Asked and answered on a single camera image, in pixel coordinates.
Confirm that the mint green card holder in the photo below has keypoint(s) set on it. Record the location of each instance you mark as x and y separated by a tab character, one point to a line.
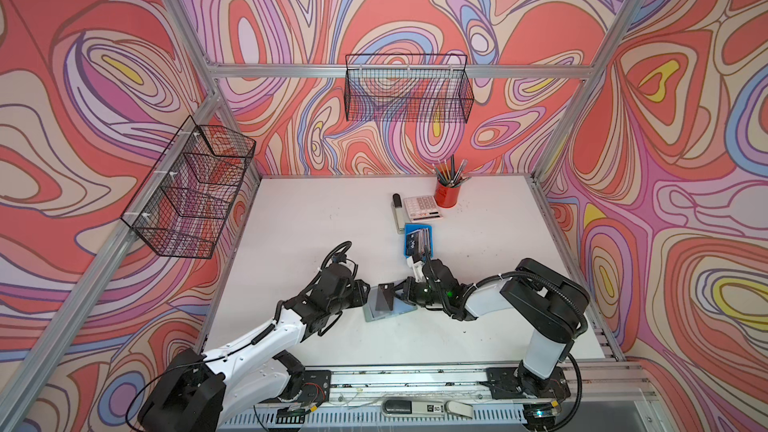
400	308

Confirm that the pink desk calculator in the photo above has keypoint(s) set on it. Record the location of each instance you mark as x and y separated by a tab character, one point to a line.
421	208

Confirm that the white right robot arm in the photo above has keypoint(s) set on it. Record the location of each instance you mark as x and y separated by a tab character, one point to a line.
551	303

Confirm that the black wire basket back wall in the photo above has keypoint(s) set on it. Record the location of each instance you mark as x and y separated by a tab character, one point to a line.
407	87

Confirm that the stack of cards in tray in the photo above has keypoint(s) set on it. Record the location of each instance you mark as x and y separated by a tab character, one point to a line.
418	241

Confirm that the grey handheld device on rail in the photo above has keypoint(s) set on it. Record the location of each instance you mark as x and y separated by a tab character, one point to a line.
423	408

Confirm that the blue plastic card tray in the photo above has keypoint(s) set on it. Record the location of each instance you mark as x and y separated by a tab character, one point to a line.
411	226

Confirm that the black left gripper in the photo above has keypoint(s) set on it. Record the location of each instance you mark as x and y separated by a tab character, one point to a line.
358	291

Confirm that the black wire basket left wall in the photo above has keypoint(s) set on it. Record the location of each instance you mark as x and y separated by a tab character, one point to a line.
182	207

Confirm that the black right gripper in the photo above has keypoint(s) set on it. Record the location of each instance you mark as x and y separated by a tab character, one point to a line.
409	288

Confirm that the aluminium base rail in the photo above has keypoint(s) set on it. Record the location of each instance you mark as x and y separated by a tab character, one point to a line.
605	396

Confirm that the black wire basket wall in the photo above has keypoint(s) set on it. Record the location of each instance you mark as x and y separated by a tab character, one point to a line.
407	87
182	207

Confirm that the black card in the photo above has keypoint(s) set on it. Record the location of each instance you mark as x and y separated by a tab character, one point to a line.
383	298

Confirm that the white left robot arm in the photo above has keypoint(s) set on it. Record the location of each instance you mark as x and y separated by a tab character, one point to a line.
201	391

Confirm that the beige stapler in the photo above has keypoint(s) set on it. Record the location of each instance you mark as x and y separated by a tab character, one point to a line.
400	215

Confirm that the red metal pencil bucket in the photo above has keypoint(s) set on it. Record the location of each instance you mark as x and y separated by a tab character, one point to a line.
446	196

